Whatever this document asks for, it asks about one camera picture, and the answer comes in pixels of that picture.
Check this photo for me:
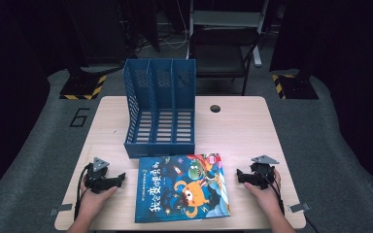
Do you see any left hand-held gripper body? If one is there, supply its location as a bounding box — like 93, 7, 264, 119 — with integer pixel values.
84, 157, 118, 194

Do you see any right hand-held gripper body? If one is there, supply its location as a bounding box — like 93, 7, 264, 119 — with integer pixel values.
249, 154, 280, 190

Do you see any blue cartoon picture book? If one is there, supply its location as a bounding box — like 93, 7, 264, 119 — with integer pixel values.
134, 152, 231, 224

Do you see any blue plastic file rack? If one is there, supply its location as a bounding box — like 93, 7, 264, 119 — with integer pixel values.
122, 57, 197, 159

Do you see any person's left hand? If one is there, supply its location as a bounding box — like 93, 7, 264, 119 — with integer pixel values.
77, 176, 119, 221

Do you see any person's right hand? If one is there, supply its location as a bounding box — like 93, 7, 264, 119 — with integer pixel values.
243, 169, 285, 217

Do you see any grey tape piece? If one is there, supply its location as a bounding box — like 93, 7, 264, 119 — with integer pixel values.
288, 202, 312, 214
48, 203, 74, 217

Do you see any black yellow striped stand base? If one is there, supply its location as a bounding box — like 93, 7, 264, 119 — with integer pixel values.
271, 73, 320, 100
58, 74, 108, 101

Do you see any black folding chair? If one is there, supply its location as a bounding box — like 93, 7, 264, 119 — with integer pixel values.
187, 27, 261, 96

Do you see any dark curtain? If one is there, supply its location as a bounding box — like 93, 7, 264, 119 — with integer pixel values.
310, 0, 373, 208
0, 0, 51, 208

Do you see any black metal stand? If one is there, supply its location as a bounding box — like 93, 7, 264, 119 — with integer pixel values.
116, 0, 161, 54

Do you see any grey metal chair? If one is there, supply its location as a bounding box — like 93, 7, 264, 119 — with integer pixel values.
187, 0, 271, 67

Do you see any right hand-held gripper black cable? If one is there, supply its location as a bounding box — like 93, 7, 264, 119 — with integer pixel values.
260, 166, 286, 216

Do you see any white floor cable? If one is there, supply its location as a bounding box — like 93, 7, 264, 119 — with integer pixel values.
159, 0, 189, 50

